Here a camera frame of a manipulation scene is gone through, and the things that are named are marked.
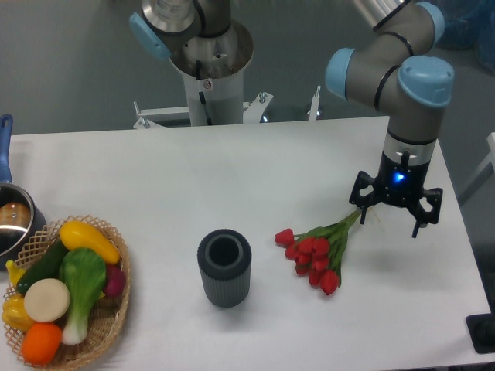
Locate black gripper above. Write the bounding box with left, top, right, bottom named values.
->
left=349, top=153, right=443, bottom=238

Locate red tulip bouquet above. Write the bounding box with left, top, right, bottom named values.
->
left=274, top=209, right=363, bottom=296

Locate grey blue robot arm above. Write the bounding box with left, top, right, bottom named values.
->
left=129, top=1, right=455, bottom=229

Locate black device at table edge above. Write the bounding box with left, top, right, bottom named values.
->
left=466, top=314, right=494, bottom=354

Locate blue plastic bag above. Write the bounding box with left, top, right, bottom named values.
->
left=435, top=1, right=494, bottom=74

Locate dark grey ribbed vase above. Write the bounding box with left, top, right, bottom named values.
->
left=196, top=229, right=252, bottom=308

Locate red radish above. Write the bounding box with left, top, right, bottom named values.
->
left=102, top=265, right=126, bottom=298

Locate woven wicker basket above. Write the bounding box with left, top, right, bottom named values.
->
left=3, top=215, right=131, bottom=370

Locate green bok choy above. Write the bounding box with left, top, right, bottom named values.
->
left=59, top=247, right=106, bottom=345

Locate yellow squash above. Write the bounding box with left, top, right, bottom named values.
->
left=59, top=220, right=121, bottom=264

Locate dark green cucumber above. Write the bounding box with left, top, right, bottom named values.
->
left=16, top=240, right=69, bottom=295

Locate beige round bun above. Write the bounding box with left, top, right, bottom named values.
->
left=24, top=278, right=70, bottom=322

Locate orange fruit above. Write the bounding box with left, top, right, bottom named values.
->
left=21, top=322, right=62, bottom=366

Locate yellow banana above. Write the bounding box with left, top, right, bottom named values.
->
left=5, top=260, right=26, bottom=287

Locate yellow bell pepper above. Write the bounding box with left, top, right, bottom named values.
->
left=2, top=294, right=35, bottom=332

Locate white furniture frame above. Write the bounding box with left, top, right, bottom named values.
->
left=457, top=132, right=494, bottom=206

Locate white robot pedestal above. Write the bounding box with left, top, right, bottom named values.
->
left=132, top=19, right=323, bottom=131

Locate blue handled saucepan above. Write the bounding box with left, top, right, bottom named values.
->
left=1, top=114, right=46, bottom=271

